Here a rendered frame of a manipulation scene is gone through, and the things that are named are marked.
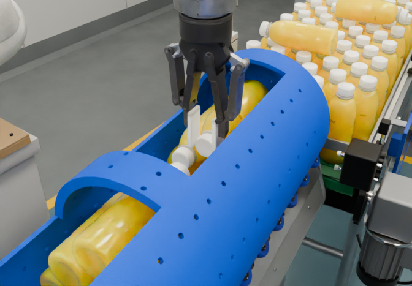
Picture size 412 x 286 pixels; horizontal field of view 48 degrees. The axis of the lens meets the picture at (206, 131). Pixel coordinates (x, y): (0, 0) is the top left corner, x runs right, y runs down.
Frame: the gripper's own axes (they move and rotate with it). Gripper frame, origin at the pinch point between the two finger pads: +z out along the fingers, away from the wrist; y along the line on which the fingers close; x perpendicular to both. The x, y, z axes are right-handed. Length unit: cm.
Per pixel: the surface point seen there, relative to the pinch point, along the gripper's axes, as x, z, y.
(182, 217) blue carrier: -20.8, -2.5, 8.4
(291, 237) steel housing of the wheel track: 13.5, 30.3, 12.9
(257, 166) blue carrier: -4.4, -0.1, 11.1
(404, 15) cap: 85, 4, 17
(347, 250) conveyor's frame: 67, 83, 19
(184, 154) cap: 0.0, 6.1, -4.4
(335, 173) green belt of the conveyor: 37.2, 28.8, 15.1
